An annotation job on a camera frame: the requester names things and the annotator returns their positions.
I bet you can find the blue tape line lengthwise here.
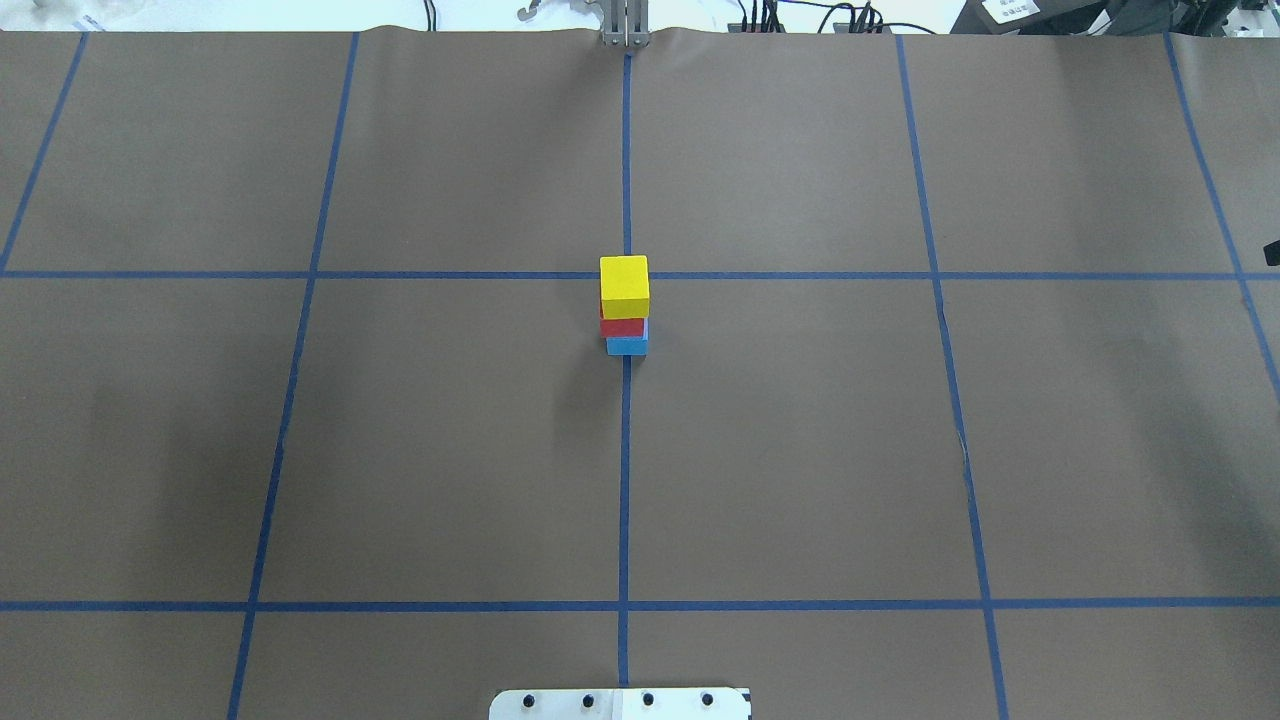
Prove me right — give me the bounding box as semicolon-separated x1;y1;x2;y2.
617;53;635;688

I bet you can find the brown paper table cover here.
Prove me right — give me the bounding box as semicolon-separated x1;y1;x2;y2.
3;28;1277;719

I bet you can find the aluminium frame post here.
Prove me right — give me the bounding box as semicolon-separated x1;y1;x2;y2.
595;0;650;49

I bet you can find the red block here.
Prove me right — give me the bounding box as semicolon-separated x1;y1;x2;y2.
599;314;648;340

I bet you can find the blue block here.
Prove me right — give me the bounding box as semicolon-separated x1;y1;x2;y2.
605;334;649;357

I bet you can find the yellow block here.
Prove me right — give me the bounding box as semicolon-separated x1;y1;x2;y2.
599;255;652;322

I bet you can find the white camera pillar base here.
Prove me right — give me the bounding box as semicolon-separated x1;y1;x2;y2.
488;687;753;719

